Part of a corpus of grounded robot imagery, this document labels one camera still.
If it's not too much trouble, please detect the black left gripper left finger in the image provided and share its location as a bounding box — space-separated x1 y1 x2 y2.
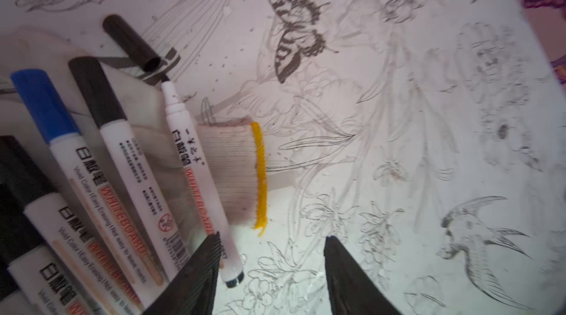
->
144 232 221 315

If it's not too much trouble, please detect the black pen cap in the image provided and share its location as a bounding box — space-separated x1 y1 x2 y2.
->
103 14 161 73

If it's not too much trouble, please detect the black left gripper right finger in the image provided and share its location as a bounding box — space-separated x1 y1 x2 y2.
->
324 235 399 315

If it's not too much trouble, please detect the white marker red label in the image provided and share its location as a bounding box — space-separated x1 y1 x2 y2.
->
10 69 167 308

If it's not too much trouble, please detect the white glove on table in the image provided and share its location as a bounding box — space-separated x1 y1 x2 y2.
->
1 27 268 252

